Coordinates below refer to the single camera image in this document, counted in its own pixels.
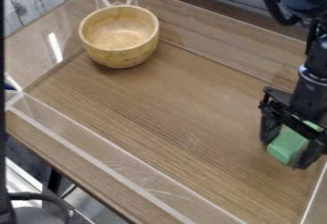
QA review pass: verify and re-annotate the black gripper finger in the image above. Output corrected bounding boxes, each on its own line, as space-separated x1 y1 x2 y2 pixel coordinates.
294 138 327 169
259 107 283 146

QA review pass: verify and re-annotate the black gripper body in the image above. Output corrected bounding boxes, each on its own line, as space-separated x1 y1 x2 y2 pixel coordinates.
257 87 327 143

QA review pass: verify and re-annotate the green rectangular block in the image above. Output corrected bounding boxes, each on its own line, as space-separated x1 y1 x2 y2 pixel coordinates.
267 125 310 165

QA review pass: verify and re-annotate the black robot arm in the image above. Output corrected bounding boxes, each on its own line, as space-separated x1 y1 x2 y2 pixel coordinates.
257 0 327 169

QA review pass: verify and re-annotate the light wooden bowl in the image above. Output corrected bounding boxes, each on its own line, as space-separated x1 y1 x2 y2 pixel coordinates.
77 5 160 69

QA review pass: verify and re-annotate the black table leg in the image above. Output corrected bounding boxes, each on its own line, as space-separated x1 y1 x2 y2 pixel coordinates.
47 169 63 194

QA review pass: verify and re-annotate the clear acrylic tray wall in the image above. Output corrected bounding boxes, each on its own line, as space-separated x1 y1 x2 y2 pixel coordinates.
7 0 322 224

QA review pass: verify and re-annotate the black metal base plate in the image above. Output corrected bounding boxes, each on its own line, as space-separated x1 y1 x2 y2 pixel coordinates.
67 203 96 224

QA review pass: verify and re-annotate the black cable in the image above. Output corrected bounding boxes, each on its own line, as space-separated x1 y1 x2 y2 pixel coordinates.
8 191 73 224

